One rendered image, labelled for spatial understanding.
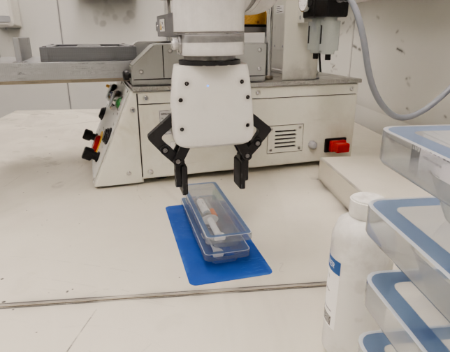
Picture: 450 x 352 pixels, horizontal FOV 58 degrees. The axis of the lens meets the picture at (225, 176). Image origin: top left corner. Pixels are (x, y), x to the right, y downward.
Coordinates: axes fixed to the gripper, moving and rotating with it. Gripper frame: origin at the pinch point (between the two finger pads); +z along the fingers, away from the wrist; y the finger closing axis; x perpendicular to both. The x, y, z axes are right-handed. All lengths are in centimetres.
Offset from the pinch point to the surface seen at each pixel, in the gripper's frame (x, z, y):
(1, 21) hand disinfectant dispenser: 192, -25, -64
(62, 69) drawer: 28.0, -12.7, -20.0
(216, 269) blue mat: -9.3, 8.1, -1.7
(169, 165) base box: 22.9, 4.9, -2.9
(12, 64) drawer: 27.6, -13.7, -27.7
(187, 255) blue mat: -5.0, 8.1, -4.5
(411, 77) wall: 39, -8, 61
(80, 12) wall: 197, -30, -26
